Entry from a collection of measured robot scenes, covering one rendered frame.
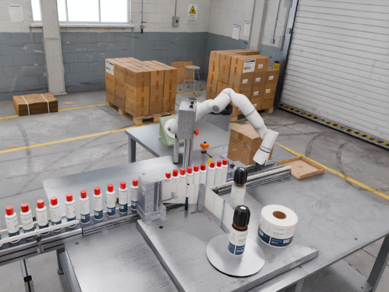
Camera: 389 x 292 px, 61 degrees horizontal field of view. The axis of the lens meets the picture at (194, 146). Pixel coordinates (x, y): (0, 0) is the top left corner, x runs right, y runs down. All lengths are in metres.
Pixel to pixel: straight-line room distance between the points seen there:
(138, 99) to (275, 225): 4.09
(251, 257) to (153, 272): 0.51
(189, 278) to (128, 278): 0.30
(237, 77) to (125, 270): 4.64
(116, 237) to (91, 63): 5.91
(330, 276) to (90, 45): 6.21
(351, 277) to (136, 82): 4.03
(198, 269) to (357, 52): 5.22
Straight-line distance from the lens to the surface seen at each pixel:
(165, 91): 5.82
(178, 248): 1.84
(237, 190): 2.04
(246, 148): 2.67
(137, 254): 1.88
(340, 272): 3.01
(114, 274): 1.79
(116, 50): 7.76
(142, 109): 5.67
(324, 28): 6.70
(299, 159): 3.11
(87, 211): 1.97
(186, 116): 2.00
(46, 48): 7.21
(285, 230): 1.90
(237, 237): 1.72
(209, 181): 2.29
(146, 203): 1.92
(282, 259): 1.90
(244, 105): 2.36
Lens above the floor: 2.12
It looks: 25 degrees down
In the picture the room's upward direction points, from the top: 5 degrees clockwise
